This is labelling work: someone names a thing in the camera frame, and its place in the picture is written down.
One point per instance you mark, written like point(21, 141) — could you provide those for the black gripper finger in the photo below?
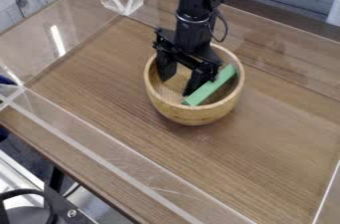
point(165, 62)
point(200, 76)

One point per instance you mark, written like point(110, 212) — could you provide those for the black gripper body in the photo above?
point(192, 54)

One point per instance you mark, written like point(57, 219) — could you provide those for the green rectangular block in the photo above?
point(200, 95)

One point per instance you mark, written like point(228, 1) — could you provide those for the brown wooden bowl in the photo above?
point(165, 95)

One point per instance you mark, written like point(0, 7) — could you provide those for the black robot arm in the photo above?
point(194, 20)

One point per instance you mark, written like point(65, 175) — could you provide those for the black table leg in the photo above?
point(56, 179)

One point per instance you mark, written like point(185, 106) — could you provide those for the clear acrylic tray wall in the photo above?
point(261, 166)

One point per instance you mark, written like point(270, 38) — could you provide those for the black metal bracket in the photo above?
point(65, 212)

